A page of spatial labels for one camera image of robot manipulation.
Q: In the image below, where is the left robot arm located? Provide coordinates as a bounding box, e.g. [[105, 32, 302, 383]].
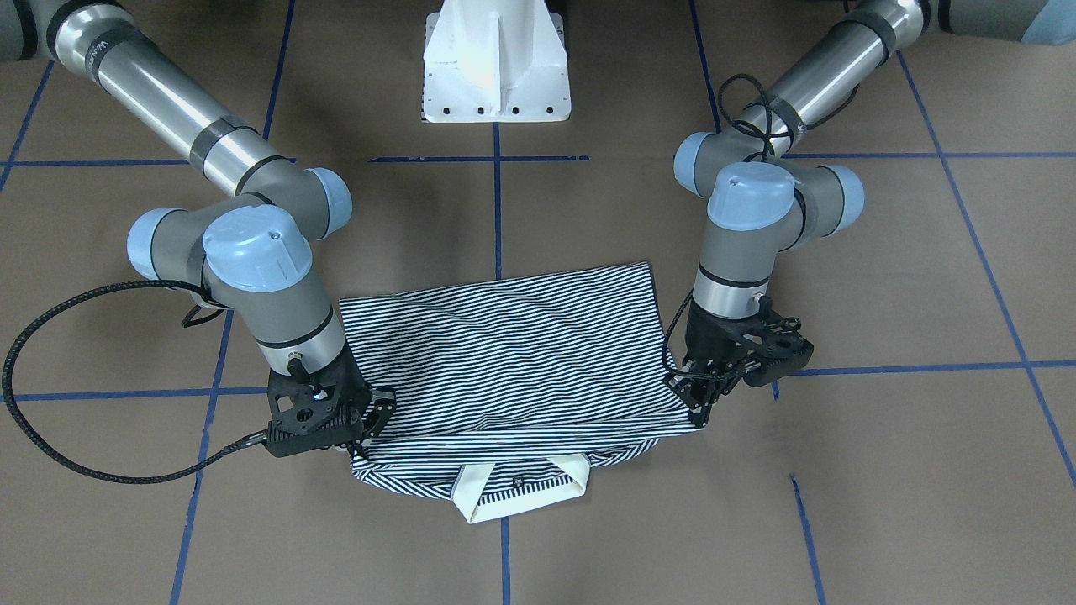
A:
[[665, 1, 1073, 430]]

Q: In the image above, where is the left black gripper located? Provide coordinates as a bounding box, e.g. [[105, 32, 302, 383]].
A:
[[665, 300, 815, 430]]

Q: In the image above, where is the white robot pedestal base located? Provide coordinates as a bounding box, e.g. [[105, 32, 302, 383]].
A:
[[420, 1, 572, 124]]

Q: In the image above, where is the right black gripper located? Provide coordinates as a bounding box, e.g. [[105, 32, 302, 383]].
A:
[[264, 347, 398, 459]]

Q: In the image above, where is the striped polo shirt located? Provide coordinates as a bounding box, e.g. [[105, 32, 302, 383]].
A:
[[340, 261, 694, 523]]

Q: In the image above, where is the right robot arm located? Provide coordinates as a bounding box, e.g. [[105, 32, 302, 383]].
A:
[[3, 1, 394, 458]]

